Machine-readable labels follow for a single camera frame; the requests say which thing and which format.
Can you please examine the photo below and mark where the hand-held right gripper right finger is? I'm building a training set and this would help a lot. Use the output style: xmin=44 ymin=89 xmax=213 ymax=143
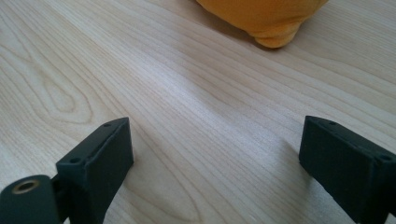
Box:
xmin=298 ymin=115 xmax=396 ymax=224

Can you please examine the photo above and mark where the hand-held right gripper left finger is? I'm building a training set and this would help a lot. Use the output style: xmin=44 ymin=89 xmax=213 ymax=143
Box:
xmin=55 ymin=117 xmax=134 ymax=224

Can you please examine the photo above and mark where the orange plush toy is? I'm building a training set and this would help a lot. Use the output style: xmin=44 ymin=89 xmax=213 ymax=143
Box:
xmin=195 ymin=0 xmax=330 ymax=49

